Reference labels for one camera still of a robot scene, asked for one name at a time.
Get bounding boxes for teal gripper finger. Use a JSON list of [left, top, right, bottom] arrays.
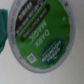
[[0, 9, 8, 54]]

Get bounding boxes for green lid kcup pod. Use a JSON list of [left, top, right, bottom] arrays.
[[8, 0, 75, 73]]

